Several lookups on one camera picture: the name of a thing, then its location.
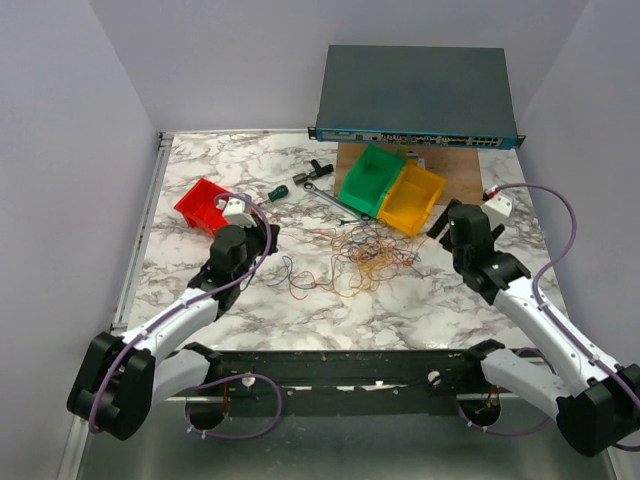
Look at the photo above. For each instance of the wooden board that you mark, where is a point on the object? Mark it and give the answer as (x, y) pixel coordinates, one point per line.
(459, 166)

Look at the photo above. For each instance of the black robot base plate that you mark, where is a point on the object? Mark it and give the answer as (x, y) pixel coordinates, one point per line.
(352, 383)

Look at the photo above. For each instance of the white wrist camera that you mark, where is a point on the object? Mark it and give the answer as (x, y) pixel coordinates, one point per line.
(497, 206)
(237, 212)

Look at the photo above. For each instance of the blue network switch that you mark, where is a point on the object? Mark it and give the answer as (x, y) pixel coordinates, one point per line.
(417, 96)

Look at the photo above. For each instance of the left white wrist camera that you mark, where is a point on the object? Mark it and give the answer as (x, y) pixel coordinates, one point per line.
(237, 212)

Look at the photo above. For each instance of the red plastic bin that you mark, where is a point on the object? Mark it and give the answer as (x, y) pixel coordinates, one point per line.
(199, 209)

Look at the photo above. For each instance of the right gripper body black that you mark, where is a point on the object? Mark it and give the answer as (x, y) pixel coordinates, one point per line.
(446, 241)

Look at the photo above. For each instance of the green handled screwdriver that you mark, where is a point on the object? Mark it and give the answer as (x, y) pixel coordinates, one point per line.
(276, 194)

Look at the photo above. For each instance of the aluminium frame rail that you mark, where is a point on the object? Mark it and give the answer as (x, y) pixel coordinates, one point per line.
(363, 447)

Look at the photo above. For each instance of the black T-handle tool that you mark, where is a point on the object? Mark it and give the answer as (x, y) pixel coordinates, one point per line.
(318, 171)

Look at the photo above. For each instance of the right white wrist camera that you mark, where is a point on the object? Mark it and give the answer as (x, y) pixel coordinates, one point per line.
(497, 206)

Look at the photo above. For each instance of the green plastic bin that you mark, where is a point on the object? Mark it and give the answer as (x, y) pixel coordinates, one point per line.
(368, 181)

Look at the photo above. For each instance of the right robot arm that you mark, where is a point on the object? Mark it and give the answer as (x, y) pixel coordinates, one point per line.
(591, 397)

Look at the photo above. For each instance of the yellow plastic bin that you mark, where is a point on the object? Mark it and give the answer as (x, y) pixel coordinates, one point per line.
(409, 201)

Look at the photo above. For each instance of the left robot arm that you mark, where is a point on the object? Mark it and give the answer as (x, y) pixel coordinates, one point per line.
(122, 377)

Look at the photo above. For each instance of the silver ratchet wrench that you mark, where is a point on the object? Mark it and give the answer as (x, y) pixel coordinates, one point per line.
(309, 187)

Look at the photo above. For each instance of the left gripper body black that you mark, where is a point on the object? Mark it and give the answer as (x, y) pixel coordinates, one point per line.
(257, 240)

